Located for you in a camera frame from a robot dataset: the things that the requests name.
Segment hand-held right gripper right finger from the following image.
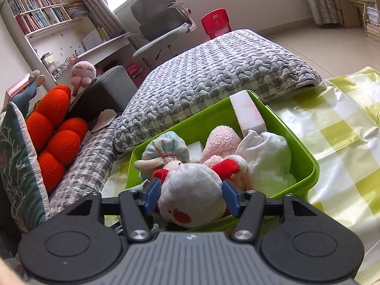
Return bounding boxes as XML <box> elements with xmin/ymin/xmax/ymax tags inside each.
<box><xmin>222</xmin><ymin>180</ymin><xmax>324</xmax><ymax>242</ymax></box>

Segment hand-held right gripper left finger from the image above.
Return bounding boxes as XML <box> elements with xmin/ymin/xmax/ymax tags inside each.
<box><xmin>61</xmin><ymin>178</ymin><xmax>162</xmax><ymax>242</ymax></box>

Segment white snowman plush red trim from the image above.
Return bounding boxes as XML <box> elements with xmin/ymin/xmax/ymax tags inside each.
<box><xmin>152</xmin><ymin>158</ymin><xmax>248</xmax><ymax>229</ymax></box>

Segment rag doll with checked dress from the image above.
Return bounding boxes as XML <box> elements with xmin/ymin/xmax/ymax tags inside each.
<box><xmin>134</xmin><ymin>131</ymin><xmax>202</xmax><ymax>181</ymax></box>

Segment white cloth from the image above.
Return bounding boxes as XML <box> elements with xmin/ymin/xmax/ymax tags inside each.
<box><xmin>237</xmin><ymin>130</ymin><xmax>297</xmax><ymax>195</ymax></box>

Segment pink fluffy towel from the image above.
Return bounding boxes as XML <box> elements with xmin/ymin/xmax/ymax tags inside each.
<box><xmin>200</xmin><ymin>125</ymin><xmax>242</xmax><ymax>170</ymax></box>

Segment small white sponge block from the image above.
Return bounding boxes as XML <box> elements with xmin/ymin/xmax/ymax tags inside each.
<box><xmin>187</xmin><ymin>142</ymin><xmax>205</xmax><ymax>156</ymax></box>

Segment green plastic bin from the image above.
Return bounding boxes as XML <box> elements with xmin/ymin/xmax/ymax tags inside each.
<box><xmin>125</xmin><ymin>90</ymin><xmax>320</xmax><ymax>232</ymax></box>

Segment large pink-stained white sponge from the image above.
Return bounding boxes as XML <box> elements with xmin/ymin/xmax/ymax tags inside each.
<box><xmin>231</xmin><ymin>91</ymin><xmax>267</xmax><ymax>138</ymax></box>

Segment grey-green fleece towel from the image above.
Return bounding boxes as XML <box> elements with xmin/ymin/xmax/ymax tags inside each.
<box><xmin>128</xmin><ymin>180</ymin><xmax>149</xmax><ymax>191</ymax></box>

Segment grey checked quilted sofa cover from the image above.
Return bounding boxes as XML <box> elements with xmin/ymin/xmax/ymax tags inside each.
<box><xmin>47</xmin><ymin>113</ymin><xmax>131</xmax><ymax>217</ymax></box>

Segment orange segmented plush pillow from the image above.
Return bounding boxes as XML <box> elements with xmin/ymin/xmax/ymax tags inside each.
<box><xmin>25</xmin><ymin>85</ymin><xmax>89</xmax><ymax>192</ymax></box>

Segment grey sofa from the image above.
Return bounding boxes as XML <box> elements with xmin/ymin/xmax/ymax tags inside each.
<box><xmin>68</xmin><ymin>65</ymin><xmax>138</xmax><ymax>115</ymax></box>

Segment grey quilted ottoman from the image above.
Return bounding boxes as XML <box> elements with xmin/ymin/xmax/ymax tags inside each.
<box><xmin>114</xmin><ymin>29</ymin><xmax>323</xmax><ymax>153</ymax></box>

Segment pink plastic basket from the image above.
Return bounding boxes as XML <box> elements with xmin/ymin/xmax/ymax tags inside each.
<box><xmin>125</xmin><ymin>62</ymin><xmax>149</xmax><ymax>85</ymax></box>

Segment teal coral-print pillow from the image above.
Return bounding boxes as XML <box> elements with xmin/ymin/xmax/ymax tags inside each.
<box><xmin>0</xmin><ymin>101</ymin><xmax>51</xmax><ymax>233</ymax></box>

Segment pink plush toy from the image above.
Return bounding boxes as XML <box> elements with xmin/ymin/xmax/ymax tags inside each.
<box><xmin>70</xmin><ymin>61</ymin><xmax>97</xmax><ymax>95</ymax></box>

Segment grey-blue plush toy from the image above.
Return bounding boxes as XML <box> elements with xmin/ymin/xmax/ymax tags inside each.
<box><xmin>12</xmin><ymin>70</ymin><xmax>46</xmax><ymax>113</ymax></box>

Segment upright white folders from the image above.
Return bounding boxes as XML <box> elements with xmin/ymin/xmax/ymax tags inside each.
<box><xmin>81</xmin><ymin>27</ymin><xmax>110</xmax><ymax>51</ymax></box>

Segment pink box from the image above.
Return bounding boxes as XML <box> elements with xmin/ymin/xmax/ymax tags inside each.
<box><xmin>6</xmin><ymin>77</ymin><xmax>30</xmax><ymax>104</ymax></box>

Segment red plastic stool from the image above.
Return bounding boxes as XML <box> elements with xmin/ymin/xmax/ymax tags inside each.
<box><xmin>201</xmin><ymin>9</ymin><xmax>232</xmax><ymax>42</ymax></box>

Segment white desk with bookshelf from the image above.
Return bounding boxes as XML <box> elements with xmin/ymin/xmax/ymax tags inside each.
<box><xmin>0</xmin><ymin>0</ymin><xmax>143</xmax><ymax>95</ymax></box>

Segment grey office chair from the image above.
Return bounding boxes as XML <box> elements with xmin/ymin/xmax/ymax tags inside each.
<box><xmin>131</xmin><ymin>0</ymin><xmax>197</xmax><ymax>63</ymax></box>

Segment beige patterned curtain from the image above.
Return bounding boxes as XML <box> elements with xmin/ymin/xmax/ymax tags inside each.
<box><xmin>64</xmin><ymin>0</ymin><xmax>131</xmax><ymax>40</ymax></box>
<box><xmin>300</xmin><ymin>0</ymin><xmax>345</xmax><ymax>26</ymax></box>

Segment shelf of colourful books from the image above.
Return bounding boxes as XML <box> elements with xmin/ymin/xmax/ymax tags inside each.
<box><xmin>7</xmin><ymin>0</ymin><xmax>90</xmax><ymax>34</ymax></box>

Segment small wooden book rack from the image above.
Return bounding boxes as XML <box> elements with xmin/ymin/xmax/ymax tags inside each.
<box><xmin>365</xmin><ymin>4</ymin><xmax>380</xmax><ymax>42</ymax></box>

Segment wooden bookshelf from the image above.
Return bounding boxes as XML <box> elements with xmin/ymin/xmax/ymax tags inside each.
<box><xmin>325</xmin><ymin>0</ymin><xmax>380</xmax><ymax>40</ymax></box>

